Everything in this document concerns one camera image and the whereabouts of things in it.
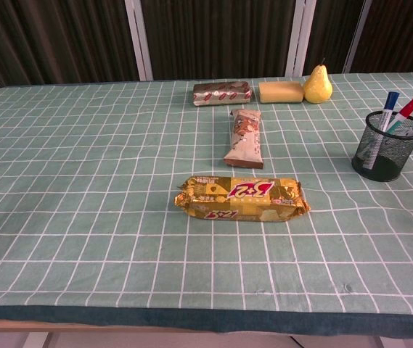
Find black mesh pen holder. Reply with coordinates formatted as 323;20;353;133
351;109;413;183

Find blue capped whiteboard marker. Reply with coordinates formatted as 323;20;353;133
364;91;401;170

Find gold biscuit package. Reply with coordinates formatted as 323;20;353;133
173;175;311;223

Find beige snack bar package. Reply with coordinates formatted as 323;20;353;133
222;108;265;170

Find silver red snack package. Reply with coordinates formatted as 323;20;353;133
192;80;253;107

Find yellow sponge block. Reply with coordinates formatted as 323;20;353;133
258;80;305;104

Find green checked tablecloth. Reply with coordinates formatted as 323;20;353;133
0;70;413;336

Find yellow pear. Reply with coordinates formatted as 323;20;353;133
303;57;334;105

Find white table leg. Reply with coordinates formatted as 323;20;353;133
21;331;54;348

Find thin white frame post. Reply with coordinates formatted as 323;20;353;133
343;0;373;74

